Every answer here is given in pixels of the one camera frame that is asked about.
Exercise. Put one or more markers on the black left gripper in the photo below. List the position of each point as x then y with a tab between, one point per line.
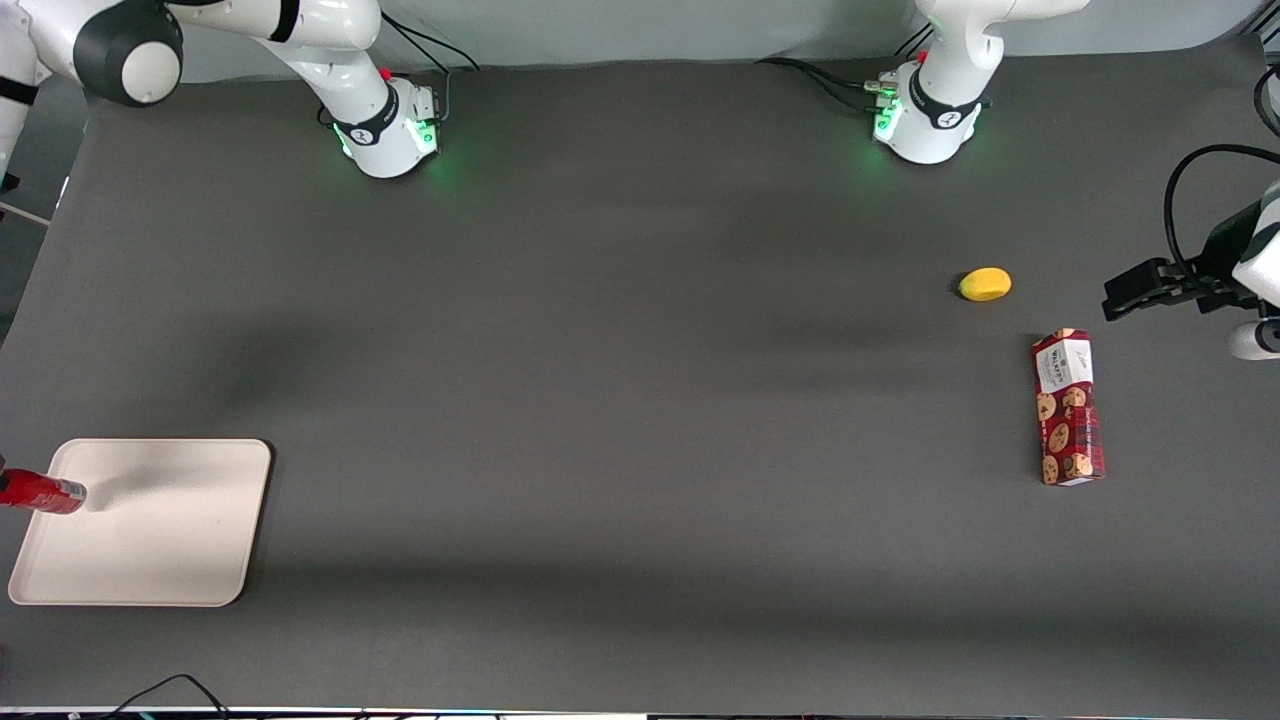
1222	250

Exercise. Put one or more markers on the red soda can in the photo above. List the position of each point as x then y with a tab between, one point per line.
40	492

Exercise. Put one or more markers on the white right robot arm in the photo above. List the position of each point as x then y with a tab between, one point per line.
330	40

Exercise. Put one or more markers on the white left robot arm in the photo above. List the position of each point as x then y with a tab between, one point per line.
945	110

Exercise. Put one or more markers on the beige plastic tray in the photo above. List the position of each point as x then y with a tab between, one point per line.
150	530

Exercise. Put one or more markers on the red cookie box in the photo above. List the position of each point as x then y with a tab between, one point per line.
1068	410

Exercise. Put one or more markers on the yellow lemon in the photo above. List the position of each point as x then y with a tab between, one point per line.
985	284

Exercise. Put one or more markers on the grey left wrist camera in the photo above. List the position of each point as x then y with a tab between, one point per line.
1256	340

